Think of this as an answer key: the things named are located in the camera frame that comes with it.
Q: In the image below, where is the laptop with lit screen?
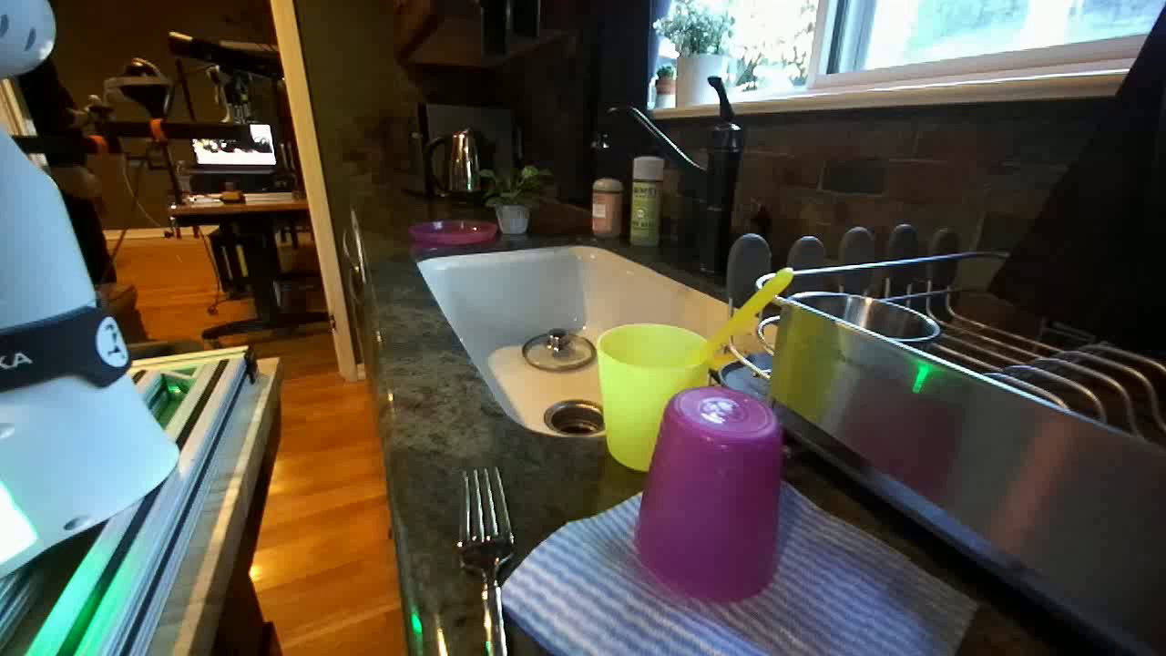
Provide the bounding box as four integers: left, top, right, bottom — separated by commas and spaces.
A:
186, 116, 283, 177

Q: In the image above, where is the camera tripod rig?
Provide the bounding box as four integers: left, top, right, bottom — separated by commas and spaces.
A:
71, 31, 292, 232

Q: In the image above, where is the purple bowl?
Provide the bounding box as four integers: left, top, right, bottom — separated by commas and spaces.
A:
406, 217, 503, 259

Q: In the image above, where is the blue white striped cloth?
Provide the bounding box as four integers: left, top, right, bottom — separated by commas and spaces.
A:
501, 480, 982, 656

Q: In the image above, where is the stainless steel kettle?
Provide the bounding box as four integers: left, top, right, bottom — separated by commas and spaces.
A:
428, 124, 493, 204

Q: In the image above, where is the purple plastic cup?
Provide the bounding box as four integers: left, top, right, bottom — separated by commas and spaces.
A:
633, 385, 786, 604

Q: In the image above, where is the dark wooden desk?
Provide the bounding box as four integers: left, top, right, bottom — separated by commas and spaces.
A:
168, 189, 334, 345

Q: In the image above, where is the white kitchen sink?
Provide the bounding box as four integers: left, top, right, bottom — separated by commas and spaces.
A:
414, 246, 779, 446

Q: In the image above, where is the silver metal fork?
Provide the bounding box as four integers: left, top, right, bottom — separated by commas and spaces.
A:
454, 466, 522, 656

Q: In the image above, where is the orange label soap bottle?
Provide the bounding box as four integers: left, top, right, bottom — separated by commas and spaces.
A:
586, 177, 627, 241

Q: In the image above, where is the metal sink drain strainer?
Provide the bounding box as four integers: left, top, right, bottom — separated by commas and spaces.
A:
538, 396, 607, 440

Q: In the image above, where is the dark brown curtain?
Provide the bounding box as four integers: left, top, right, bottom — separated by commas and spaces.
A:
533, 0, 665, 177

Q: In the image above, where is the green dish soap bottle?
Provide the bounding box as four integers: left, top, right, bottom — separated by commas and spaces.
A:
627, 152, 668, 251

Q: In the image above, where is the navy blue curtain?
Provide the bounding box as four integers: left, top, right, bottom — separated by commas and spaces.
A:
988, 6, 1166, 365

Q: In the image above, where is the metal dish drying rack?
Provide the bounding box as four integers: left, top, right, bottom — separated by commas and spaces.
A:
722, 224, 1166, 656

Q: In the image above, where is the lime green plastic cup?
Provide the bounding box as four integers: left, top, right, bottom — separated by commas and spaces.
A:
594, 322, 722, 474

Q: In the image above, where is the dark bronze kitchen faucet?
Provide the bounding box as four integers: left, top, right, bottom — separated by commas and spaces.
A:
594, 72, 746, 283

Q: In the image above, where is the aluminium robot mounting cart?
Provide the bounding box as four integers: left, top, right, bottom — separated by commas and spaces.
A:
0, 342, 283, 656

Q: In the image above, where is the round metal sink stopper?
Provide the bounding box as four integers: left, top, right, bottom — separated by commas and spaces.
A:
519, 324, 601, 375

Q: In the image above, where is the stainless steel bowl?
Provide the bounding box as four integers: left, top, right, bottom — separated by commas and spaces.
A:
757, 288, 949, 370

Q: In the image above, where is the small leafy potted plant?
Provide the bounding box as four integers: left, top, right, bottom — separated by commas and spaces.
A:
476, 161, 559, 241

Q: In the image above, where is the white framed window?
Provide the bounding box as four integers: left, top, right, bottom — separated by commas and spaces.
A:
654, 0, 1166, 124

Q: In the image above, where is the windowsill plant in white pot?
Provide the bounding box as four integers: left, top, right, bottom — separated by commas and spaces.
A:
654, 0, 740, 111

